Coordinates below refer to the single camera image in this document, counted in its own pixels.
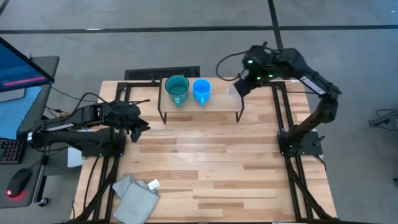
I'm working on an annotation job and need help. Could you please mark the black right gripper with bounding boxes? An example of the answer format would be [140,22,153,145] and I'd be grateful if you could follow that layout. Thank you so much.
[233,67,266,98]

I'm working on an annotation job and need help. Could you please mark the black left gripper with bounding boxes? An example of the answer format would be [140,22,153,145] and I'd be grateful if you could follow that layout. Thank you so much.
[119,105,152,144]

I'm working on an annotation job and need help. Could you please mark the clear glass cup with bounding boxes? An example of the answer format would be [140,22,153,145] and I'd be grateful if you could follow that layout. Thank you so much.
[227,85,243,101]

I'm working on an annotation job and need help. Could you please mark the blue plastic mug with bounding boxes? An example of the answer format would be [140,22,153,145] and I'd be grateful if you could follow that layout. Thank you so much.
[192,78,213,108]

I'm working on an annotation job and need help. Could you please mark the teal enamel mug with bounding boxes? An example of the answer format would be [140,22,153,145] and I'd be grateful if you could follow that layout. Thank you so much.
[164,75,190,109]

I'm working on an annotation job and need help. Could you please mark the wooden shelf with black legs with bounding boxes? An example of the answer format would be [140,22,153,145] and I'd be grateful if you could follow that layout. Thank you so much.
[157,77,245,124]

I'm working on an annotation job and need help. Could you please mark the black floor vent grate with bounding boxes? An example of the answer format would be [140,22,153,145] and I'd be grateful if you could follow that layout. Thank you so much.
[124,65,201,81]

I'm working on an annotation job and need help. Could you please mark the white box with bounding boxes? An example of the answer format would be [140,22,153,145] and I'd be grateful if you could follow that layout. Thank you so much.
[67,146,84,169]

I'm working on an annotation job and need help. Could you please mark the grey folded cloth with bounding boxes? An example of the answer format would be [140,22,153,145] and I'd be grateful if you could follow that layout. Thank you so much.
[111,175,160,224]

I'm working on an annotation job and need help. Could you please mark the dark grey desk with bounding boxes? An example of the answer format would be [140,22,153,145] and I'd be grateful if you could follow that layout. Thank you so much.
[0,55,60,209]

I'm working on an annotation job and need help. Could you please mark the black backlit keyboard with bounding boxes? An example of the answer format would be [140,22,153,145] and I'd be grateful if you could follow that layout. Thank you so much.
[0,138,24,165]

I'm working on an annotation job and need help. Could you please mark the black computer mouse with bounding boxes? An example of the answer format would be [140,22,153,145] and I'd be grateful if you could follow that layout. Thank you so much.
[6,167,32,199]

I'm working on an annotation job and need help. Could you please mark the computer monitor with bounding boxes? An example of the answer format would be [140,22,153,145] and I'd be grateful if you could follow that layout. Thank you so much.
[0,37,55,93]

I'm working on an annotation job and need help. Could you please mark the black stand base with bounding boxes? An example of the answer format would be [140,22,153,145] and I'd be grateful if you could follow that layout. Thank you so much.
[368,108,398,132]

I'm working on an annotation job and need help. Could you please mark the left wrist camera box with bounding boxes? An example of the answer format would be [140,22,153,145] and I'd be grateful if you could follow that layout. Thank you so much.
[104,100,133,119]

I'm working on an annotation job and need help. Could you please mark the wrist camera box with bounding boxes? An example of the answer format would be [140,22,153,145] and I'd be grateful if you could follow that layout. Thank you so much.
[104,100,133,119]
[242,45,279,82]

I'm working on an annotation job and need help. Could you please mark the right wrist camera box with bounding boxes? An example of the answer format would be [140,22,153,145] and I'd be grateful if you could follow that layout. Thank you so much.
[242,45,279,82]

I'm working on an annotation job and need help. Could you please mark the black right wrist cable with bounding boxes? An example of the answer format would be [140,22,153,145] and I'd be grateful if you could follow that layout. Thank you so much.
[215,42,268,82]

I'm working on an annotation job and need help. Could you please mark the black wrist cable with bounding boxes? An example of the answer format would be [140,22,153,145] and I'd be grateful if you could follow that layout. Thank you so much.
[215,42,268,82]
[73,91,150,108]

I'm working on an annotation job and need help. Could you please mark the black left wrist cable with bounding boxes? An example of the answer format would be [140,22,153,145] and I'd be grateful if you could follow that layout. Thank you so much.
[73,91,150,108]

